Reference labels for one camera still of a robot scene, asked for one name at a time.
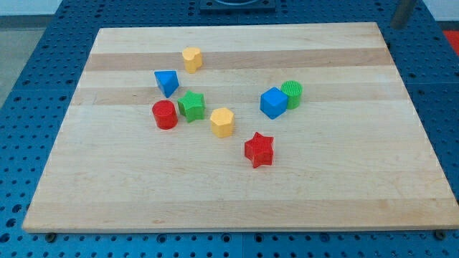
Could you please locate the red star block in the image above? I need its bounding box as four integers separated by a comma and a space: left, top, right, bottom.
244, 132, 274, 168

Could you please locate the green star block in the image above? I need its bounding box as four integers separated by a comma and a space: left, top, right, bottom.
177, 90, 205, 123

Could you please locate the yellow hexagon block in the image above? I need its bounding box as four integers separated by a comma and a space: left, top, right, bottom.
210, 107, 235, 138

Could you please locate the blue cube block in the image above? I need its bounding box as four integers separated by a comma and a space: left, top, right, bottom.
260, 87, 288, 120

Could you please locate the red cylinder block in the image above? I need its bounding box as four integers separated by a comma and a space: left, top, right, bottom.
152, 100, 178, 130

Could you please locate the green cylinder block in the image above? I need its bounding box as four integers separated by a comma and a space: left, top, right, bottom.
281, 80, 303, 110

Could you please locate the blue triangle block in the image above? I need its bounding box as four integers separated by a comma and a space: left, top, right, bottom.
153, 70, 179, 98

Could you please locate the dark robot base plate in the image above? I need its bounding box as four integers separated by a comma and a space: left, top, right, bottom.
198, 0, 276, 12

